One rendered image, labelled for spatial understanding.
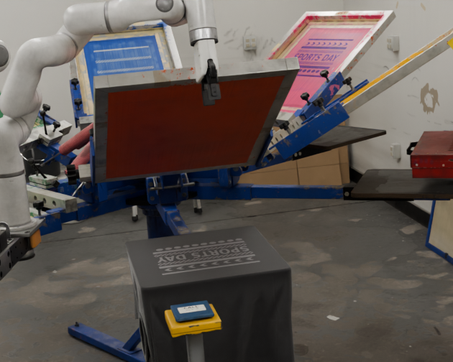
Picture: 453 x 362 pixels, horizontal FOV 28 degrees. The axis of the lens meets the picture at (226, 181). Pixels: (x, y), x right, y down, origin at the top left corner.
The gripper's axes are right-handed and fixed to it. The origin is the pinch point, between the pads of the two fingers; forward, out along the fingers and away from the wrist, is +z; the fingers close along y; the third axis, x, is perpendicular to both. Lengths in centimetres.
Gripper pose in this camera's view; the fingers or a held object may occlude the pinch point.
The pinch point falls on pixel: (211, 98)
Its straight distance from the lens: 238.8
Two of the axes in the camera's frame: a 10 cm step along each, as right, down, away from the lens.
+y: 1.7, -0.8, -9.8
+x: 9.8, -1.2, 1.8
